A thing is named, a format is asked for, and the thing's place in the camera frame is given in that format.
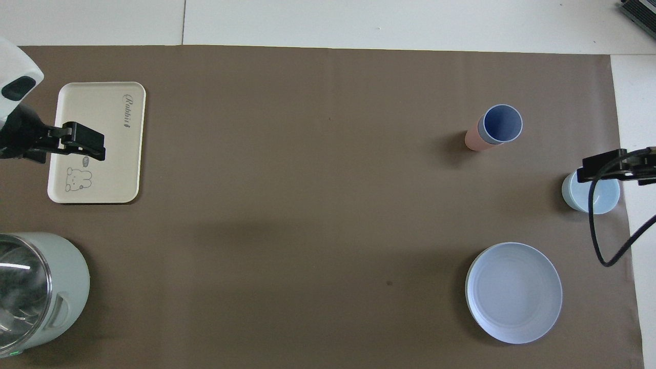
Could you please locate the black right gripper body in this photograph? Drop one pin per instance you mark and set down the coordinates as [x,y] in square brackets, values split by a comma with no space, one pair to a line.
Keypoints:
[646,166]

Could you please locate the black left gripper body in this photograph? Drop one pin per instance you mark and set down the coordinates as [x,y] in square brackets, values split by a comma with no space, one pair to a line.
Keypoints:
[20,136]

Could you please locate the blue ribbed plastic cup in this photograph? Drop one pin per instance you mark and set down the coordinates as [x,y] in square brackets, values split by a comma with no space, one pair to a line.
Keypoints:
[501,123]

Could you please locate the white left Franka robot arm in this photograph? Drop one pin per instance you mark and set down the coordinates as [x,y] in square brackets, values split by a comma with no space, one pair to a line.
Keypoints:
[15,66]

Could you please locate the cream rabbit print tray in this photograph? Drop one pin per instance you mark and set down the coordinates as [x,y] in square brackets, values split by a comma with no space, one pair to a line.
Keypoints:
[115,169]

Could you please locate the pink plastic cup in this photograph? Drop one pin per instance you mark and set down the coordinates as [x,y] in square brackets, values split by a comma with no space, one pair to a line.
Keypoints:
[474,141]

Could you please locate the light blue bowl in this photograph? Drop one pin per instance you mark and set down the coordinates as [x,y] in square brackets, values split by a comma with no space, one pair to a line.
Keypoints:
[607,197]

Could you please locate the pale green cooking pot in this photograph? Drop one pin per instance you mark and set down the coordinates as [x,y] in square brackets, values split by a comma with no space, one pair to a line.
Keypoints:
[66,287]

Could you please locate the light blue plate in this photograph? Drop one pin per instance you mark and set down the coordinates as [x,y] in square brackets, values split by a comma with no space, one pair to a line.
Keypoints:
[513,292]

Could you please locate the dark grey ribbed device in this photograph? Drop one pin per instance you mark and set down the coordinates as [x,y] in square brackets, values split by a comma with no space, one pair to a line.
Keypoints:
[640,10]

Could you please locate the brown table mat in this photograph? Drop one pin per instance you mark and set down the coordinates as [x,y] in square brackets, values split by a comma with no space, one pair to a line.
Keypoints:
[307,205]

